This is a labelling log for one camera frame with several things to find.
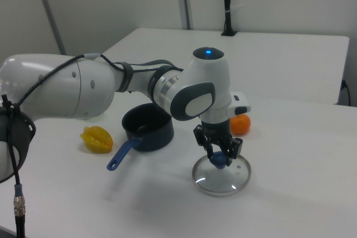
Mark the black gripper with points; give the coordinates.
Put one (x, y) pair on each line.
(216, 132)

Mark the glass lid with blue knob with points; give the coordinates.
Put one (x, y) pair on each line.
(223, 182)

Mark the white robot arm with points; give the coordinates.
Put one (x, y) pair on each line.
(83, 87)

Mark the orange tangerine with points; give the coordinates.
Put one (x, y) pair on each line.
(241, 125)

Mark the yellow starfruit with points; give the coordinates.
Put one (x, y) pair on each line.
(96, 139)

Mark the black camera pole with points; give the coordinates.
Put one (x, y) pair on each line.
(228, 4)

